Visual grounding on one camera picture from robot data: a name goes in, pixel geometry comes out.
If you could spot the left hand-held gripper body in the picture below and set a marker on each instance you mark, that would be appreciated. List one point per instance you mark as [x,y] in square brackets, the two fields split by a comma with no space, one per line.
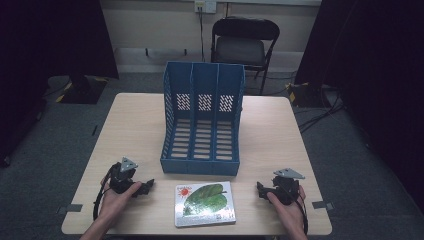
[120,176]

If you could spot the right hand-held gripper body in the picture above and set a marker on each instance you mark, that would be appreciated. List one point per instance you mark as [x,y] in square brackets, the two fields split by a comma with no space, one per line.
[287,188]

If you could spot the picture book with green leaf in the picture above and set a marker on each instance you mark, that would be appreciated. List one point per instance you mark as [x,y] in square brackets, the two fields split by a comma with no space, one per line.
[204,203]

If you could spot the blue three-slot file rack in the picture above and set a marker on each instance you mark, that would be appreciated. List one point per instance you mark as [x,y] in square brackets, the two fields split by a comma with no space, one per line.
[202,83]

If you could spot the person's right hand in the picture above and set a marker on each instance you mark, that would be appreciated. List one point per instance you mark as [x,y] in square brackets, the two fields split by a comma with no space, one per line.
[289,215]

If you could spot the person's left hand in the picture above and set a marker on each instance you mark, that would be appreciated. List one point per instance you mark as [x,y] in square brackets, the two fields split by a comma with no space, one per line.
[115,203]

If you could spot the grey tape strip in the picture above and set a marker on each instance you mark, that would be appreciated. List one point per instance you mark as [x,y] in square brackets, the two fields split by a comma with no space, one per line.
[322,205]
[70,208]

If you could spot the small black floor tape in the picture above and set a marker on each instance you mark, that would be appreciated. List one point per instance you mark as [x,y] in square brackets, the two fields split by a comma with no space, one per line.
[94,130]

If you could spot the black stand base yellow tape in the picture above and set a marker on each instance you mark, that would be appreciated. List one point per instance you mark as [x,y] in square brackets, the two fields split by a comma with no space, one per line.
[306,95]
[83,90]

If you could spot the black folding chair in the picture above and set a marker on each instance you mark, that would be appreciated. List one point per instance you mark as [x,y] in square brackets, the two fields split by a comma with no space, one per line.
[240,46]

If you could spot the dark curtain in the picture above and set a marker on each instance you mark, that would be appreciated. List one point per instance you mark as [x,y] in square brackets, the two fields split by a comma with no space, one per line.
[50,40]
[376,66]

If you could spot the white wall trunking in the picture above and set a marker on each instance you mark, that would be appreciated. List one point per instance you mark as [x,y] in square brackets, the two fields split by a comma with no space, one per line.
[156,58]

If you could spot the white wall socket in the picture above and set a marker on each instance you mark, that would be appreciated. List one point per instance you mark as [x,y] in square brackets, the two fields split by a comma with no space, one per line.
[205,6]

